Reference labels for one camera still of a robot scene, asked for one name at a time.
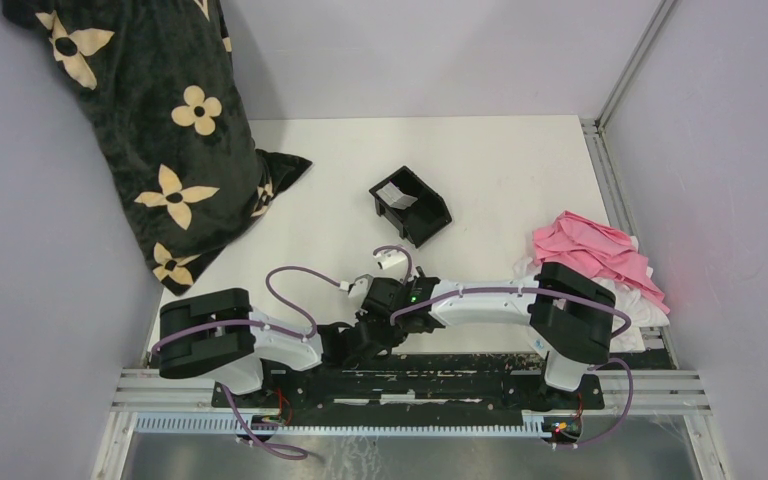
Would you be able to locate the white cloth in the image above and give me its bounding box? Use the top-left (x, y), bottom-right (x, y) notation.
top-left (513, 245), bottom-right (669, 352)

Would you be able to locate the pink cloth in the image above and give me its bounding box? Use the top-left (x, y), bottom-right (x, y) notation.
top-left (532, 211), bottom-right (670, 314)

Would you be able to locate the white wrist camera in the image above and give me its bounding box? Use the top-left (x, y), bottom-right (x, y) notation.
top-left (373, 250), bottom-right (408, 271)
top-left (338, 274), bottom-right (374, 301)

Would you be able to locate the stack of credit cards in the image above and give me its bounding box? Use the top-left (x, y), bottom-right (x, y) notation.
top-left (376, 182), bottom-right (418, 210)

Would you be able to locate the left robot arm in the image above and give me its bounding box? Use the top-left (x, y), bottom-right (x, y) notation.
top-left (151, 288), bottom-right (406, 407)

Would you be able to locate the black plastic tray box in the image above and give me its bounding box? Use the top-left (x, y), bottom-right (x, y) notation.
top-left (369, 166), bottom-right (453, 248)

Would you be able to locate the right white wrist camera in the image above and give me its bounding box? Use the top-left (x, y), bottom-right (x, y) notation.
top-left (373, 250), bottom-right (408, 271)

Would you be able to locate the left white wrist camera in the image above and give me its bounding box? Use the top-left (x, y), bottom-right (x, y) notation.
top-left (338, 274), bottom-right (374, 301)

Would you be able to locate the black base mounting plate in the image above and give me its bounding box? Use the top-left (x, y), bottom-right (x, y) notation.
top-left (234, 354), bottom-right (605, 427)

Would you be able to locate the white slotted cable duct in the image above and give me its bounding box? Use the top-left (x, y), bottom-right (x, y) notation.
top-left (133, 411), bottom-right (547, 439)

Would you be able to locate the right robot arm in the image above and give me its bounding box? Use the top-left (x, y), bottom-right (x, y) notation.
top-left (350, 262), bottom-right (631, 408)

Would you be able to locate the black floral blanket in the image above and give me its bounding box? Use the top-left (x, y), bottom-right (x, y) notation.
top-left (1, 1), bottom-right (311, 296)

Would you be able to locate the aluminium frame rail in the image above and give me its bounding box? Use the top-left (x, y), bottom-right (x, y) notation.
top-left (580, 0), bottom-right (681, 236)

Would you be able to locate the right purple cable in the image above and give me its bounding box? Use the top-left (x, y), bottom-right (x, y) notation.
top-left (373, 245), bottom-right (636, 449)

